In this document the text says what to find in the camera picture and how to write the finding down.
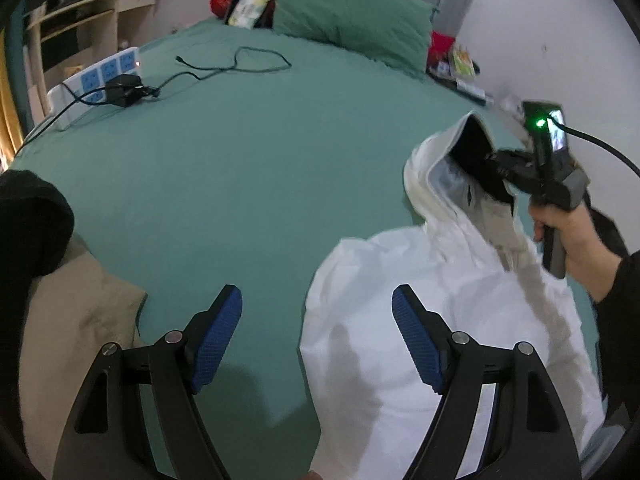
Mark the bed with green sheet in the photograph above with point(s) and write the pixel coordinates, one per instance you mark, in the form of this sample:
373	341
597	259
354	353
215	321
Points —
240	170

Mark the white hoodie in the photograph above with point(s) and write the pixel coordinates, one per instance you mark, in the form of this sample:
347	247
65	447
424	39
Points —
400	280

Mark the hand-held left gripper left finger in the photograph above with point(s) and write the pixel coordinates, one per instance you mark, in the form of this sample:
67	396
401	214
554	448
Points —
220	340

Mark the black charger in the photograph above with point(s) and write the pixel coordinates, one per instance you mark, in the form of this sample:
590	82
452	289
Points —
125	91

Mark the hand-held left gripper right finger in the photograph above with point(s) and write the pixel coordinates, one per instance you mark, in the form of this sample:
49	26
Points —
415	335

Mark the white blue power strip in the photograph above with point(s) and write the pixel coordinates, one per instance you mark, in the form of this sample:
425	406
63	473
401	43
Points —
100	75

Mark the person's right forearm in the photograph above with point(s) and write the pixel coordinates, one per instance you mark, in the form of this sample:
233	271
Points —
620	320

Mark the black garment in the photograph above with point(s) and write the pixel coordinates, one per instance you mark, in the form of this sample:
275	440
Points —
30	220

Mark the beige garment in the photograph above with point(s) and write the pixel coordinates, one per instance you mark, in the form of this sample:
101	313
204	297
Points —
75	320

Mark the pile of small packets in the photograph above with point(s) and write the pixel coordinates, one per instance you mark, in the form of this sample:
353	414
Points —
462	67

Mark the green pillow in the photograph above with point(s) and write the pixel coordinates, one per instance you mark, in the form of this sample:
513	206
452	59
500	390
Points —
350	10

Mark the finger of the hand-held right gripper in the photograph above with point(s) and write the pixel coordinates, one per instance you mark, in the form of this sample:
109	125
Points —
510	165

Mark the wooden shelf unit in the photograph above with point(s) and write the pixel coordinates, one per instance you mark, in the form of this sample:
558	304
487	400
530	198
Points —
75	15

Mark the person's right hand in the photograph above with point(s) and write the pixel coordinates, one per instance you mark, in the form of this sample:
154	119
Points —
580	245

